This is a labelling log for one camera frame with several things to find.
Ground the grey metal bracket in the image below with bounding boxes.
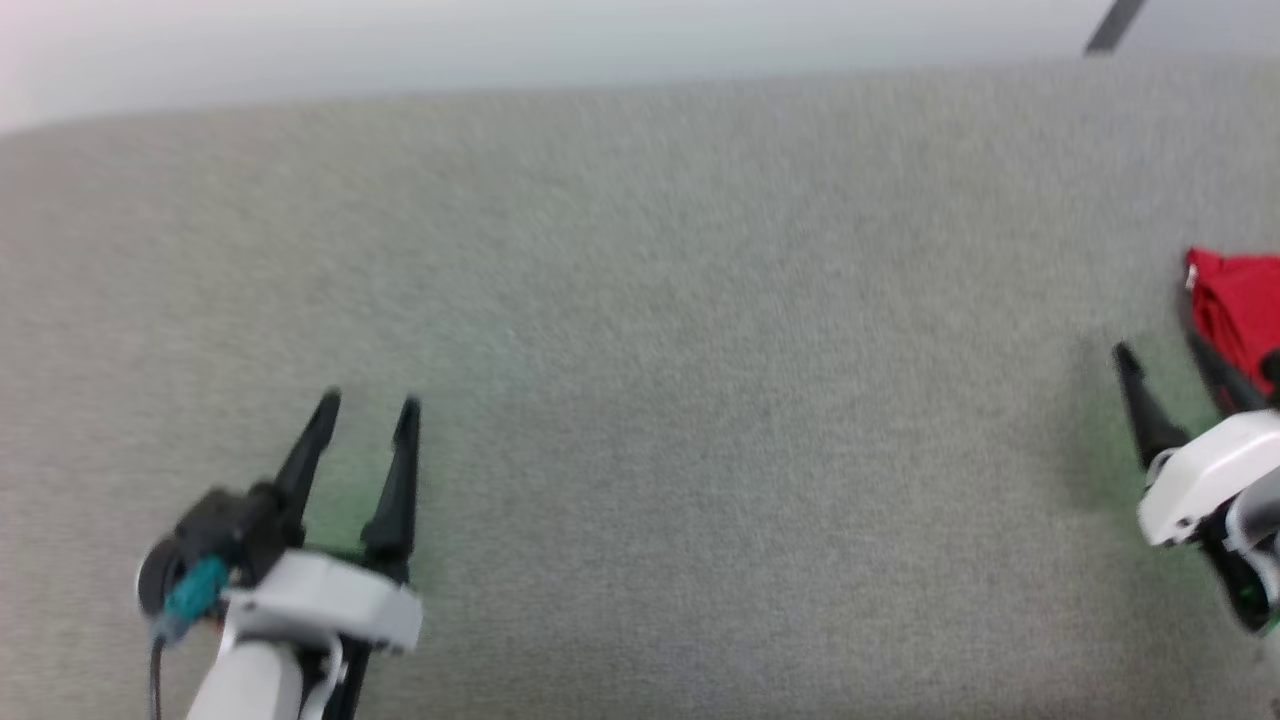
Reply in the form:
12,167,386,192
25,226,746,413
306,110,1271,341
1085,0,1149,56

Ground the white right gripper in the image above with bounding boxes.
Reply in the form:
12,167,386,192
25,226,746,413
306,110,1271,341
1113,333,1280,547

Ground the red white Bulls jersey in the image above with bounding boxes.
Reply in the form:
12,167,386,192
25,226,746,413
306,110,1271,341
1185,248,1280,401

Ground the grey fabric sofa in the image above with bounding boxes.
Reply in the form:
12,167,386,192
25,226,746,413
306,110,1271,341
0,55,1280,720

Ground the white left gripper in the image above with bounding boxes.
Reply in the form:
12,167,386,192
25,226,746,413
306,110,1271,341
224,388,423,652

